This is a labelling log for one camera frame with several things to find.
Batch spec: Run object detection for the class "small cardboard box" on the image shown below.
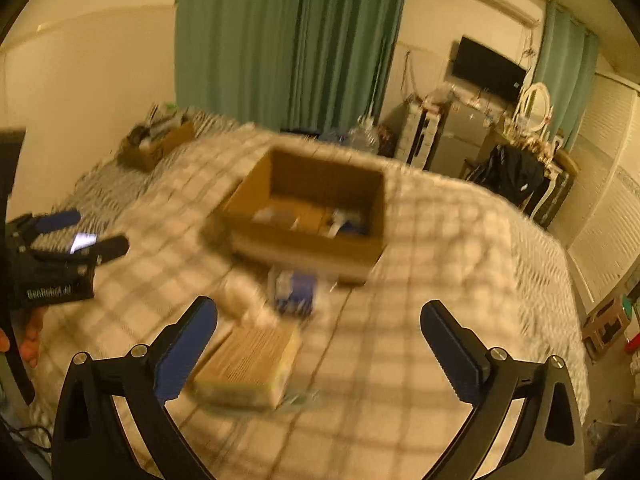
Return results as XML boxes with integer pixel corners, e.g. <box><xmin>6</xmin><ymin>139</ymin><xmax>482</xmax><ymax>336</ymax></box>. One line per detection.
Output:
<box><xmin>117</xmin><ymin>102</ymin><xmax>197</xmax><ymax>173</ymax></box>

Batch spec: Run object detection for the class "oval white-framed mirror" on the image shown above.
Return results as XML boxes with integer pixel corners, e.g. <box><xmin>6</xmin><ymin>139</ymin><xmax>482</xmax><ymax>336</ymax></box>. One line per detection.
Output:
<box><xmin>515</xmin><ymin>81</ymin><xmax>552</xmax><ymax>133</ymax></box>

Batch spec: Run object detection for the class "grey patterned bed sheet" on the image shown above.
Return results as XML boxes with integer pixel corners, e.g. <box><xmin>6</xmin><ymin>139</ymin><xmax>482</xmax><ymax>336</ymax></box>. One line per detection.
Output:
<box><xmin>30</xmin><ymin>107</ymin><xmax>593</xmax><ymax>480</ymax></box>

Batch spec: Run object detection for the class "white crumpled packet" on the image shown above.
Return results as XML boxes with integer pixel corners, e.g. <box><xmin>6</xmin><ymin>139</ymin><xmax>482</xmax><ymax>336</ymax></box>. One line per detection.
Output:
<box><xmin>220</xmin><ymin>280</ymin><xmax>281</xmax><ymax>326</ymax></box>

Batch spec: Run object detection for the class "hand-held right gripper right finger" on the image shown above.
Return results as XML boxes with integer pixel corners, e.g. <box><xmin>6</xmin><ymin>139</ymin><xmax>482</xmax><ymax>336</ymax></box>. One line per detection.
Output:
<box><xmin>419</xmin><ymin>300</ymin><xmax>586</xmax><ymax>480</ymax></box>

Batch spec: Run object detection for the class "white louvered wardrobe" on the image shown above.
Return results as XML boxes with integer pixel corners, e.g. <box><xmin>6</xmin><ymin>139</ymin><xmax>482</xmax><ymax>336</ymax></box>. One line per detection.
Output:
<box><xmin>565</xmin><ymin>72</ymin><xmax>640</xmax><ymax>311</ymax></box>

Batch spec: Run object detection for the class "white drawer unit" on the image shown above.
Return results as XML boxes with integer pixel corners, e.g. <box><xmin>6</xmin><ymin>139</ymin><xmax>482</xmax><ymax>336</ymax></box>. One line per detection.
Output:
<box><xmin>405</xmin><ymin>105</ymin><xmax>443</xmax><ymax>171</ymax></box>

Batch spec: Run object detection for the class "clear plastic water bottle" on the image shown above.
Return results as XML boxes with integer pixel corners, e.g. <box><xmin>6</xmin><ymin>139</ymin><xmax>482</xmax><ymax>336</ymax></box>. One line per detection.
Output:
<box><xmin>347</xmin><ymin>125</ymin><xmax>383</xmax><ymax>151</ymax></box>

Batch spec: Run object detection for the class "dark jacket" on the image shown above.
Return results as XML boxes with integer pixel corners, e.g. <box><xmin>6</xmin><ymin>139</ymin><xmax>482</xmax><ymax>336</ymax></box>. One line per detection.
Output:
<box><xmin>472</xmin><ymin>142</ymin><xmax>546</xmax><ymax>206</ymax></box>

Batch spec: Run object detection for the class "person's left hand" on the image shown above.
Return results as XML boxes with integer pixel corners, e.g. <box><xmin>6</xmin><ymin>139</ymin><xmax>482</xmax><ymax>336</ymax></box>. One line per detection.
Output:
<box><xmin>19</xmin><ymin>306</ymin><xmax>47</xmax><ymax>368</ymax></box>

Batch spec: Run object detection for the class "blue and white packet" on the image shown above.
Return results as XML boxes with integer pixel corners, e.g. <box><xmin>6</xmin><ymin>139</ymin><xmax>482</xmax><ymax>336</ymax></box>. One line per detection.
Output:
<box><xmin>267</xmin><ymin>267</ymin><xmax>326</xmax><ymax>318</ymax></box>

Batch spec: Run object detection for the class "large cardboard box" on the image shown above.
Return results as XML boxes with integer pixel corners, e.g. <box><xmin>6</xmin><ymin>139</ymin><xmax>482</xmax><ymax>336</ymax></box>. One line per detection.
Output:
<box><xmin>200</xmin><ymin>145</ymin><xmax>390</xmax><ymax>288</ymax></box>

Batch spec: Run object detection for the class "tan box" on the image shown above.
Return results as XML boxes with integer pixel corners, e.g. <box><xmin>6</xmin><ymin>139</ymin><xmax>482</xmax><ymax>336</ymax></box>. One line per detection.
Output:
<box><xmin>190</xmin><ymin>324</ymin><xmax>303</xmax><ymax>411</ymax></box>

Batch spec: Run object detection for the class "printed cardboard carton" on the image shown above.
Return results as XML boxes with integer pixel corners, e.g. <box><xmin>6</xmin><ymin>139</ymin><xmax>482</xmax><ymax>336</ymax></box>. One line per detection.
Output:
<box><xmin>582</xmin><ymin>292</ymin><xmax>633</xmax><ymax>361</ymax></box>

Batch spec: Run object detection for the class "black wall television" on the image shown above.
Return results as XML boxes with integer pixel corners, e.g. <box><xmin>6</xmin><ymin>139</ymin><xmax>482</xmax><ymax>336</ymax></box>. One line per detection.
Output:
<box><xmin>451</xmin><ymin>36</ymin><xmax>528</xmax><ymax>106</ymax></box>

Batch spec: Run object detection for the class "wide green curtain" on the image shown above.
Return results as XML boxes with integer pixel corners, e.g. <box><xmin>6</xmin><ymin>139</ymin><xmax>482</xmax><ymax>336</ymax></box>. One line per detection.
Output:
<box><xmin>174</xmin><ymin>0</ymin><xmax>412</xmax><ymax>133</ymax></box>

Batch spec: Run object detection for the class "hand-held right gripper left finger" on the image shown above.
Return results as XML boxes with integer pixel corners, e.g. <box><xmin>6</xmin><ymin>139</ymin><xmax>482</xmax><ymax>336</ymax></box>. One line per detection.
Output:
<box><xmin>51</xmin><ymin>296</ymin><xmax>219</xmax><ymax>480</ymax></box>

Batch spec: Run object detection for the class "narrow green curtain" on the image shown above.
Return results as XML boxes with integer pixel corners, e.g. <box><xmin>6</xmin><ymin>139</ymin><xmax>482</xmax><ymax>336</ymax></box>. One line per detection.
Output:
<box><xmin>531</xmin><ymin>0</ymin><xmax>601</xmax><ymax>148</ymax></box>

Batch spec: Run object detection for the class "dressing table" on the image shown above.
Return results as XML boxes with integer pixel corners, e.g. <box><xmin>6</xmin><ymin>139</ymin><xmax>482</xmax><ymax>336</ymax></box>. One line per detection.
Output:
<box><xmin>492</xmin><ymin>125</ymin><xmax>578</xmax><ymax>228</ymax></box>

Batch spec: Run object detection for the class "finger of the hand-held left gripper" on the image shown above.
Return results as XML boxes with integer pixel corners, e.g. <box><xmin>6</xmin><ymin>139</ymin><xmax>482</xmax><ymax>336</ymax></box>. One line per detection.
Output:
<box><xmin>31</xmin><ymin>208</ymin><xmax>82</xmax><ymax>237</ymax></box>
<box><xmin>75</xmin><ymin>236</ymin><xmax>130</xmax><ymax>267</ymax></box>

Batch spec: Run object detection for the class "blue and white item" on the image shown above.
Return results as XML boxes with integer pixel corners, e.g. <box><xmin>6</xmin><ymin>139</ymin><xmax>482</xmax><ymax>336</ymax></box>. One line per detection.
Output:
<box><xmin>325</xmin><ymin>210</ymin><xmax>368</xmax><ymax>236</ymax></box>

